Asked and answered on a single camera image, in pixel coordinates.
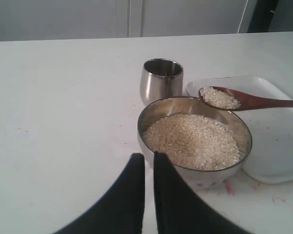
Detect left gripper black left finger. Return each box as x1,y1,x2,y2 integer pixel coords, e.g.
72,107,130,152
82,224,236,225
56,153,145,234

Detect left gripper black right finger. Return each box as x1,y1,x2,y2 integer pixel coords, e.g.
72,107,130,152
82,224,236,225
153,152,244,234

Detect brown wooden spoon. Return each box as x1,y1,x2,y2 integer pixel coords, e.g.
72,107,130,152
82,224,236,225
198,86,293,111

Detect steel bowl with rice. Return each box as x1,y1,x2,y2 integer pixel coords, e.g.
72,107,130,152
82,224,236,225
137,97,252,189

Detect white rice pile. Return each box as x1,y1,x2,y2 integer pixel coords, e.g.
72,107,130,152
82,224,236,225
143,114,240,171

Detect small steel cup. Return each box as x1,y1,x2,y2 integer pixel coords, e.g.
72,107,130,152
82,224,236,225
140,58,184,106

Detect white plastic tray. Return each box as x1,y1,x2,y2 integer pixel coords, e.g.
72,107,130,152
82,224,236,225
185,76,293,184

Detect white cabinet doors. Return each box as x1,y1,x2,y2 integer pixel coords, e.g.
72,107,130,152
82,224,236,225
0,0,256,41

